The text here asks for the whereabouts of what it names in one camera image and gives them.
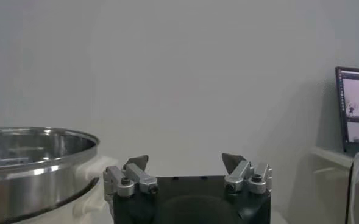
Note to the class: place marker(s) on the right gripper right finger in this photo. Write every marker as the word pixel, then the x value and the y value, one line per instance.
pixel 238 175

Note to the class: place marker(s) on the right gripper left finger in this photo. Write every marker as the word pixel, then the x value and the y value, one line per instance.
pixel 136 175

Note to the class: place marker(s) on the white laptop side table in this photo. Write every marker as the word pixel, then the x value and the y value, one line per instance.
pixel 331 158

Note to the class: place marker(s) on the steel perforated steamer basket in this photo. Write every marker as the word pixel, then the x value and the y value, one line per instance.
pixel 30 182

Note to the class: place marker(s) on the dark open laptop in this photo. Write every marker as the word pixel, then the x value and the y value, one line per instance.
pixel 357 97

